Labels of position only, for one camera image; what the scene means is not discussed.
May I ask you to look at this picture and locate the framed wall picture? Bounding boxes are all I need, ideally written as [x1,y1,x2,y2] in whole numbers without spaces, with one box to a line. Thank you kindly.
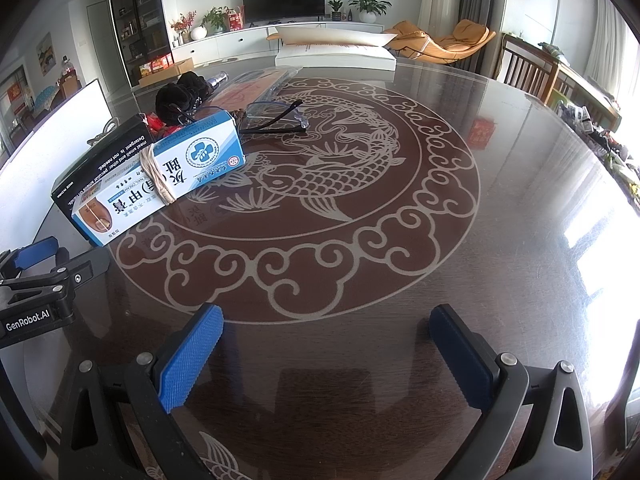
[36,32,55,76]

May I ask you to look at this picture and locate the clear bag with red paper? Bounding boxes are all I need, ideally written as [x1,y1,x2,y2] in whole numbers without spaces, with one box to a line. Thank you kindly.
[212,67,301,112]

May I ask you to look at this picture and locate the flowers in white vase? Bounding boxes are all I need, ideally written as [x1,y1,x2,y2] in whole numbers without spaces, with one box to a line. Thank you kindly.
[170,12,207,44]

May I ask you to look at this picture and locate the dark wooden chair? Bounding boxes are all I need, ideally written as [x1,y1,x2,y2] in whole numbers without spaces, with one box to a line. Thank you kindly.
[497,32,561,106]

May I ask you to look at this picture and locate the white door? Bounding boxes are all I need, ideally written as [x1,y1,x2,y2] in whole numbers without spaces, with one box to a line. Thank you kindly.
[86,1,126,98]

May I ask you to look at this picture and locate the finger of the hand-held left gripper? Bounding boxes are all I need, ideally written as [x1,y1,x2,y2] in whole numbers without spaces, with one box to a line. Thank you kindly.
[0,237,71,282]
[0,247,111,297]

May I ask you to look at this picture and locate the black printed box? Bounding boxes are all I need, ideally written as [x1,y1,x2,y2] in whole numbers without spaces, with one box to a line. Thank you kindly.
[51,114,162,222]

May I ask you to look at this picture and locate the white long cushion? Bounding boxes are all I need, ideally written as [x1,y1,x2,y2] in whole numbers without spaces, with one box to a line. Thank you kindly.
[267,25,398,49]

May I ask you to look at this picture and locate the black television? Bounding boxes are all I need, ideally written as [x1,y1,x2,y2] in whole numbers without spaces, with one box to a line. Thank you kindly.
[241,0,326,25]

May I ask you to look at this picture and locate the orange lounge chair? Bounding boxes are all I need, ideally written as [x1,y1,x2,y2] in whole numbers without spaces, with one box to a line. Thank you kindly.
[385,19,497,67]

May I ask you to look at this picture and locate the leafy potted plant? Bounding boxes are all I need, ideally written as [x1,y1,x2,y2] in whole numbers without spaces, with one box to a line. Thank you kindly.
[202,6,230,35]

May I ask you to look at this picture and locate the light wooden chair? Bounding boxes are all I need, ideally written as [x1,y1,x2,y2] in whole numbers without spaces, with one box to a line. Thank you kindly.
[550,62,622,132]

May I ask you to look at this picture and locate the black cloth bundle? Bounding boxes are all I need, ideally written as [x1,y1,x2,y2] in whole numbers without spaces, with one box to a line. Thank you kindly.
[155,85,195,128]
[177,72,209,107]

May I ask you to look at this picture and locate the pile of small clutter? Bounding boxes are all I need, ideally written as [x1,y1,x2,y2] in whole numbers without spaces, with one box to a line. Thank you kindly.
[557,100,640,198]

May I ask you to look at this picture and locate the blue white medicine box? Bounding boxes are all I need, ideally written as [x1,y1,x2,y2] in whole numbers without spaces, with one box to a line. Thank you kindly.
[70,109,247,247]

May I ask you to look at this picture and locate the grey curtain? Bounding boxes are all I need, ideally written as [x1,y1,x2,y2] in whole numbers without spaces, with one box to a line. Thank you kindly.
[457,0,506,73]

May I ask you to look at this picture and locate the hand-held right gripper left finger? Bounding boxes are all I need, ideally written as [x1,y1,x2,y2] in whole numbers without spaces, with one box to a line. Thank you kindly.
[59,303,224,480]

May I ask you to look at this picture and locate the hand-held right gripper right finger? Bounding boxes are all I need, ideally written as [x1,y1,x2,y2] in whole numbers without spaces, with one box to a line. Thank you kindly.
[429,303,596,480]

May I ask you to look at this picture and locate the cardboard box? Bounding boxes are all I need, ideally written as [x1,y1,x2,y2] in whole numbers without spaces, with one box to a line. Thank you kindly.
[137,57,195,87]

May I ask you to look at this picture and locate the white television cabinet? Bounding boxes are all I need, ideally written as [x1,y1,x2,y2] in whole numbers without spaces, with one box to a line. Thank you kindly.
[172,20,387,68]

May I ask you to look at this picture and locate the clear safety glasses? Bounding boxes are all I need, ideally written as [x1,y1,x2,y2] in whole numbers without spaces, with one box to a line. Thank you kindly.
[239,100,308,135]

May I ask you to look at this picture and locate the tan rubber band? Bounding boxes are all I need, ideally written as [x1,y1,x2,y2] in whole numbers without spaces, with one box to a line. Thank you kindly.
[139,147,177,206]

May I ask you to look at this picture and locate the white sheer curtain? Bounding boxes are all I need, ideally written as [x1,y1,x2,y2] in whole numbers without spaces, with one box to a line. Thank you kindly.
[582,0,640,108]

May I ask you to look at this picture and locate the white board panel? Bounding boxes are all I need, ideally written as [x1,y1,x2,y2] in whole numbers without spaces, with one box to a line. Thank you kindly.
[0,79,115,242]

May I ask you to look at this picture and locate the large potted plant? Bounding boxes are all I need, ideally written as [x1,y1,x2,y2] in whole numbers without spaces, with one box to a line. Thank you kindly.
[348,0,392,24]

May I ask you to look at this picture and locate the red yellow packets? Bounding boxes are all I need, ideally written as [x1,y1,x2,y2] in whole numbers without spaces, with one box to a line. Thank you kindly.
[139,55,175,78]

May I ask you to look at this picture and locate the red small packet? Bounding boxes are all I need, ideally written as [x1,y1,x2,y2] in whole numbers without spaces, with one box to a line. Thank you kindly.
[142,112,188,137]

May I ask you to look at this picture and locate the tall glass cabinet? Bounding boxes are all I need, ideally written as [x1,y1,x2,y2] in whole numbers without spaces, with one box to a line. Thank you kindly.
[107,0,175,88]

